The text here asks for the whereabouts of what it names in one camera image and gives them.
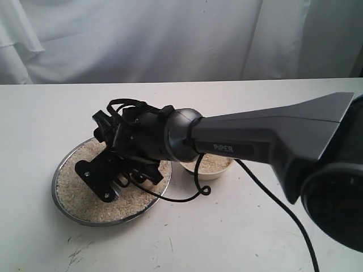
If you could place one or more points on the white bowl of rice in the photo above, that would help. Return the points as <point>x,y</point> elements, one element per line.
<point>211,166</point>

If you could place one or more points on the white backdrop curtain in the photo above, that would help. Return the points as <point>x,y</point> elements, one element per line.
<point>54,42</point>

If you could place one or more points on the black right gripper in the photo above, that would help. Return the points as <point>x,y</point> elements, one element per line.
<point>137,134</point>

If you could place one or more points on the metal plate of rice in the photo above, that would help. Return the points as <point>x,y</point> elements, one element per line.
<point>79,203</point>

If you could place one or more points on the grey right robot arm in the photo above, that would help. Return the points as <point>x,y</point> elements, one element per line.
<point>313,147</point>

